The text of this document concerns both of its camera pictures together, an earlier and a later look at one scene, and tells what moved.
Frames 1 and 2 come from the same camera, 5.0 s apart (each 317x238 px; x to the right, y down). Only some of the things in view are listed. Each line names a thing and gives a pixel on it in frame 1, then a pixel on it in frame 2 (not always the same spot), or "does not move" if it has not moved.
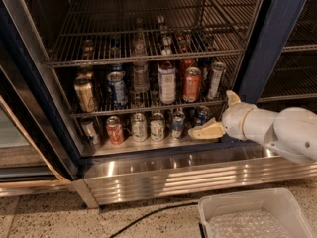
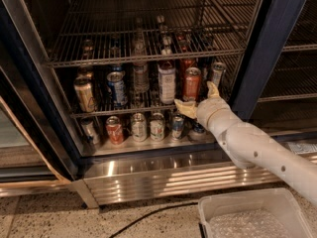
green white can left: (139, 128) does not move
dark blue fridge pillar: (280, 9) does not move
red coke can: (192, 83) does not move
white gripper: (234, 120) to (206, 110)
